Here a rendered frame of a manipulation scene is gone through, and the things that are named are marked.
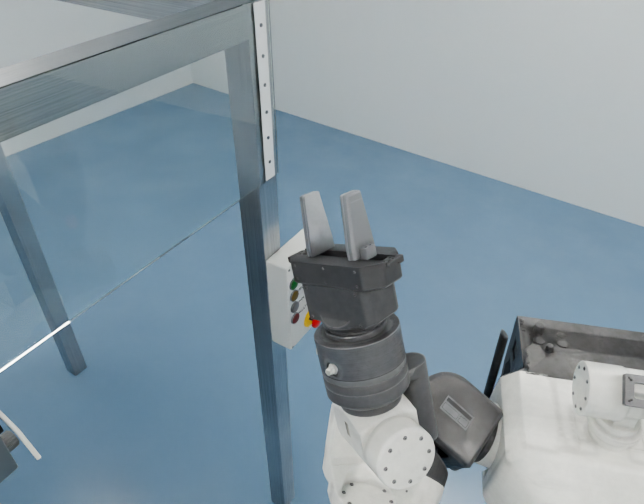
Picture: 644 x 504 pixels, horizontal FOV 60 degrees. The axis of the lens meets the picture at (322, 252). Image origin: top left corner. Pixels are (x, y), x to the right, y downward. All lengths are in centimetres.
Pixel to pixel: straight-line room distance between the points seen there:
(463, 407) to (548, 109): 296
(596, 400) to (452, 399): 18
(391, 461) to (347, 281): 18
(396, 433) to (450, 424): 23
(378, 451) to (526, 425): 30
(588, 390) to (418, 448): 24
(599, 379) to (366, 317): 33
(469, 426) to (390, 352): 28
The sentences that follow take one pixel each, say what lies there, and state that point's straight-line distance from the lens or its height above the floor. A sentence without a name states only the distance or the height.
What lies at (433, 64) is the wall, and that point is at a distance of 383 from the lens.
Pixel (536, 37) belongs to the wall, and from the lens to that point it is 354.
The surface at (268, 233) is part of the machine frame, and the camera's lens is 122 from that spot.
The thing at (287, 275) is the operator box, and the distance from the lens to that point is 123.
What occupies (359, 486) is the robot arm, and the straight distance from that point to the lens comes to 67.
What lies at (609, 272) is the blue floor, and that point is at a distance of 330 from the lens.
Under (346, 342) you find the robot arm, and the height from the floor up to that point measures 148.
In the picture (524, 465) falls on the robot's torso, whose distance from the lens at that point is 79.
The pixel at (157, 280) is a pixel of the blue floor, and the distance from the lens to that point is 300.
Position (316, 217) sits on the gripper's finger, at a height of 157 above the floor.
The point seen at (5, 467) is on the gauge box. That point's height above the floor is 106.
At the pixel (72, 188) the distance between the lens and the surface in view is 81.
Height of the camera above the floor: 187
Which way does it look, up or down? 38 degrees down
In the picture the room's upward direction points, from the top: straight up
